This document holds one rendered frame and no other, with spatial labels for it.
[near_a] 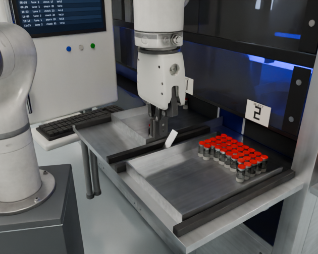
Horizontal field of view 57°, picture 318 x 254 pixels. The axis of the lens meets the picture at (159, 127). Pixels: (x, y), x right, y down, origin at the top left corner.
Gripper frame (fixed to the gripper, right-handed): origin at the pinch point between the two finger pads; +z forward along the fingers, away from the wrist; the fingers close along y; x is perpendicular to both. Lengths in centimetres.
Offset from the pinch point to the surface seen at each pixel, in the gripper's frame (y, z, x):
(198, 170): 8.7, 22.1, -19.2
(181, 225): -7.2, 20.3, -0.8
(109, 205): 109, 110, -32
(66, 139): 64, 30, 2
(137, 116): 52, 22, -24
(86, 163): 101, 66, -16
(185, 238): -8.9, 22.4, -0.7
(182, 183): 6.3, 22.1, -11.7
